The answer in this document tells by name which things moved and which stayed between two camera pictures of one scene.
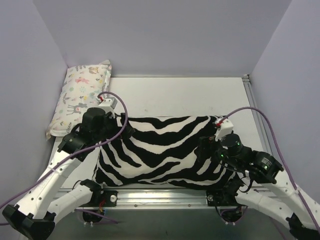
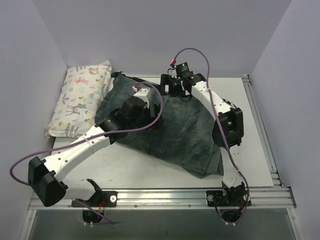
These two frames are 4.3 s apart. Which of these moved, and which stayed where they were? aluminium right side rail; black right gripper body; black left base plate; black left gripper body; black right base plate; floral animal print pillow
Moved: black left gripper body; black right gripper body
Stayed: floral animal print pillow; aluminium right side rail; black left base plate; black right base plate
